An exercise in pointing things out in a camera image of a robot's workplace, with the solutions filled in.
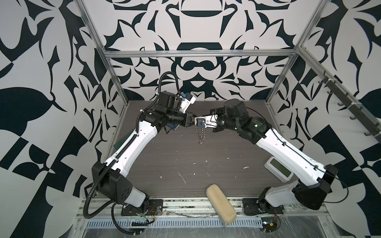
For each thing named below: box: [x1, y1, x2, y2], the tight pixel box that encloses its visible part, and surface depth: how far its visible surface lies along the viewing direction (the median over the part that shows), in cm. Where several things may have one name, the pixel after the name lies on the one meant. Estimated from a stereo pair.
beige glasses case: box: [205, 183, 237, 224], surface depth 74 cm
